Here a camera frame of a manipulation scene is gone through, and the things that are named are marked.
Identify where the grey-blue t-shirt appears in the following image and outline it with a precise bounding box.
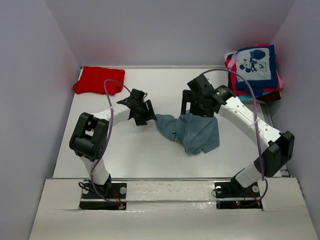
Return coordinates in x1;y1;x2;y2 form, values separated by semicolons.
155;111;220;155

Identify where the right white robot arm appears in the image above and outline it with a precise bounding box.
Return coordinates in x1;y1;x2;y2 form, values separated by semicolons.
180;74;295;199

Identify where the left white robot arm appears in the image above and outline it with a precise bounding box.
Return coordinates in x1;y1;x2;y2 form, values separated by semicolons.
69;88;157;199

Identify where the pink folded t-shirt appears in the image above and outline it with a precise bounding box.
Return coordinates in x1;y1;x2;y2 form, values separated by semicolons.
224;53;283;96

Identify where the teal folded t-shirt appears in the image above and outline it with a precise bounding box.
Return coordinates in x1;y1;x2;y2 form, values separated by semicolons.
236;88;264;101

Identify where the folded red t-shirt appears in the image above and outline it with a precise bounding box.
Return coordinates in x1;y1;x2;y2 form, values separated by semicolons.
73;66;125;95

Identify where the navy cartoon mouse t-shirt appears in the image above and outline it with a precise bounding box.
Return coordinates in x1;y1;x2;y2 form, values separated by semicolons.
235;45;278;90

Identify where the dark maroon folded t-shirt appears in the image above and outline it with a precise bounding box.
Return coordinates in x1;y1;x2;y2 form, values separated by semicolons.
242;91;281;104

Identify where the white foam front board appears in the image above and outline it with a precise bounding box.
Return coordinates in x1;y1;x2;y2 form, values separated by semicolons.
30;178;317;240

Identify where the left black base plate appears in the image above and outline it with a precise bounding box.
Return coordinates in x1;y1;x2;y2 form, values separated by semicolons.
78;179;127;211

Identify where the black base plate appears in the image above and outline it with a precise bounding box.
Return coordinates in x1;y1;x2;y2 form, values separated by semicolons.
211;181;263;210
78;179;127;211

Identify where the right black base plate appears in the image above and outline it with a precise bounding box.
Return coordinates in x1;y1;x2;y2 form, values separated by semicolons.
211;181;263;210

